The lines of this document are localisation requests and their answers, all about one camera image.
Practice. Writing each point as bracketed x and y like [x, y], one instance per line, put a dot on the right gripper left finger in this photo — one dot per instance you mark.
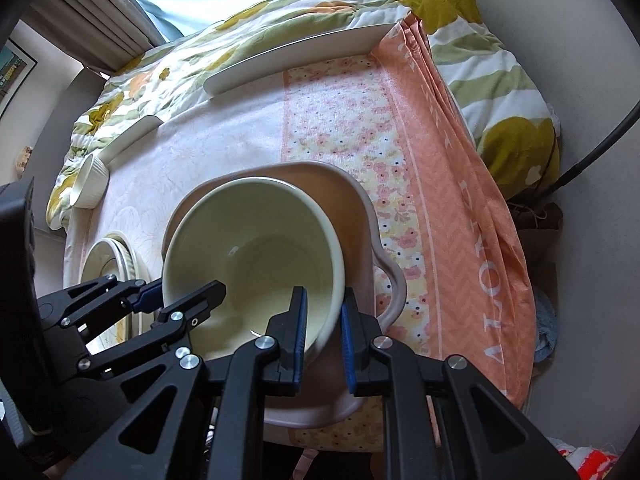
[204, 419]

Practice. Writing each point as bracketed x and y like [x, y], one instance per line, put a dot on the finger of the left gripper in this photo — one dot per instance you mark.
[99, 303]
[173, 324]

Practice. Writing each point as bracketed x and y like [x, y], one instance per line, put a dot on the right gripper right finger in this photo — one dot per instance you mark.
[441, 419]

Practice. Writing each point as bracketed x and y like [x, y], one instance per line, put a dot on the white ribbed ramekin bowl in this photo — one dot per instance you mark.
[90, 184]

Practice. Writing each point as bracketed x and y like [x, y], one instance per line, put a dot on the cream duck print bowl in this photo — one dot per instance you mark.
[260, 237]

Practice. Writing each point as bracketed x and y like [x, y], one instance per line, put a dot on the pink square handled bowl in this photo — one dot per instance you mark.
[378, 283]

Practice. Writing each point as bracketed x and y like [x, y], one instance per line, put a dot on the yellow duck cartoon plate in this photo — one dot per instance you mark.
[149, 318]

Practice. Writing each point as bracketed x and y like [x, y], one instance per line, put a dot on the plain white round plate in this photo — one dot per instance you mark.
[133, 271]

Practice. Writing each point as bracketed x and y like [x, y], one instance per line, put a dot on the grey bed headboard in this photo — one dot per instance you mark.
[54, 141]

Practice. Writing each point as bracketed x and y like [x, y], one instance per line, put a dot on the framed houses picture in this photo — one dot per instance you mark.
[15, 66]

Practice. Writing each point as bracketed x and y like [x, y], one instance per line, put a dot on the white floral tablecloth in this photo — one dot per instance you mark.
[200, 159]

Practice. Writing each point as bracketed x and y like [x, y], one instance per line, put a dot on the left brown curtain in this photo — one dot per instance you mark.
[104, 35]

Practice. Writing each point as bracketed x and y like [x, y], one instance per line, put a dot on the orange floral cloth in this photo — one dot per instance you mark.
[451, 233]

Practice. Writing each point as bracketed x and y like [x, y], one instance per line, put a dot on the floral green yellow duvet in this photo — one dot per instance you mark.
[512, 126]

